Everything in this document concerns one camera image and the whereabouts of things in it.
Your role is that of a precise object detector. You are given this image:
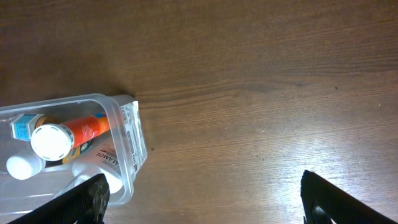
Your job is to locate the clear plastic container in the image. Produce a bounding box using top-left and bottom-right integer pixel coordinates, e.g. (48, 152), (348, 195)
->
(1, 94), (147, 217)

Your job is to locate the tiger balm glass jar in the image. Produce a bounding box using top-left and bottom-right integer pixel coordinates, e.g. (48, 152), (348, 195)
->
(10, 114), (59, 141)

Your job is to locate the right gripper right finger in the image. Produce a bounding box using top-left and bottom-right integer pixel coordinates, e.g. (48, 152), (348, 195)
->
(300, 170), (397, 224)

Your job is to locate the white plastic bottle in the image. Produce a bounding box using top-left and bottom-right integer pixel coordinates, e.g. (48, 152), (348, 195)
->
(57, 136), (123, 196)

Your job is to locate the orange tube white cap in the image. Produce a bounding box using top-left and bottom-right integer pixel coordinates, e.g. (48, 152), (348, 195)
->
(30, 112), (110, 161)

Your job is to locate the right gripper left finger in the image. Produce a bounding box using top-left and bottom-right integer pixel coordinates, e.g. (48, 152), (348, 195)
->
(9, 174), (110, 224)

